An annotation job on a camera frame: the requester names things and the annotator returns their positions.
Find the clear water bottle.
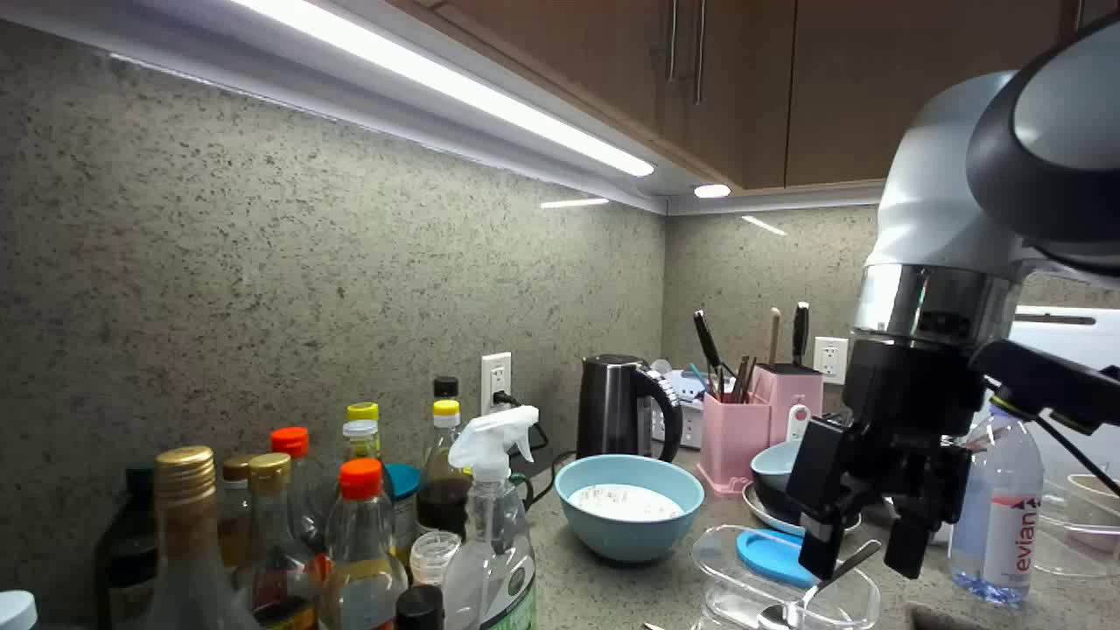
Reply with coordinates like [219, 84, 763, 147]
[949, 399, 1043, 609]

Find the yellow cap dark bottle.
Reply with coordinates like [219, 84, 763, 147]
[418, 399, 469, 536]

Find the gold cap glass bottle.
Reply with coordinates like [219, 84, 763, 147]
[139, 444, 258, 630]

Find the black electric kettle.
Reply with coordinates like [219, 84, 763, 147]
[579, 355, 683, 464]

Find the pink knife block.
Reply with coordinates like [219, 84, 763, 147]
[751, 297, 825, 453]

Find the yellow cap oil bottle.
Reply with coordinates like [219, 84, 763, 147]
[343, 403, 382, 459]

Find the wooden cabinet door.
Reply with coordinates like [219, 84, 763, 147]
[391, 0, 664, 140]
[664, 0, 797, 188]

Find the white spray bottle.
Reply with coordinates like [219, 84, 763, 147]
[440, 405, 539, 630]

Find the red cap bottle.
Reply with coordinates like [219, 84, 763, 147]
[270, 423, 325, 555]

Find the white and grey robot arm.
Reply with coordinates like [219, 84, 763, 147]
[789, 12, 1120, 578]

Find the orange cap sauce bottle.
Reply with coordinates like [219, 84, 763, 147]
[321, 459, 405, 630]

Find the under cabinet light strip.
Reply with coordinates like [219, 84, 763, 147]
[230, 0, 658, 184]

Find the light blue bowl with flour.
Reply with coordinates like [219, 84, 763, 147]
[555, 454, 704, 563]

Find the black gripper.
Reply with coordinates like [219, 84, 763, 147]
[789, 413, 971, 578]

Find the white wall outlet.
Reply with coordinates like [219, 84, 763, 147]
[481, 352, 510, 413]

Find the blue round lid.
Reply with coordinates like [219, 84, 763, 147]
[734, 530, 814, 588]

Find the pink utensil holder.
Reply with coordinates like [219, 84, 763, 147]
[695, 312, 766, 499]

